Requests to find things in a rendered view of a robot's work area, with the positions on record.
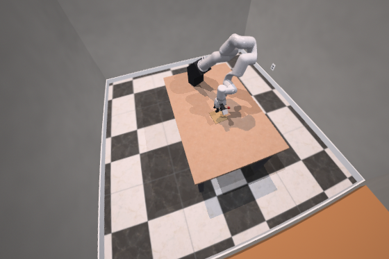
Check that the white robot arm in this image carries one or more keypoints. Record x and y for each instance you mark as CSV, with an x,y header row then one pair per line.
x,y
227,51

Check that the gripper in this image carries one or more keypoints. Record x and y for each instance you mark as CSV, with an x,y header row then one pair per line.
x,y
217,104

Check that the tan flat mat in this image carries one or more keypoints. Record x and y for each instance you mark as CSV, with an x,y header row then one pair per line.
x,y
218,116

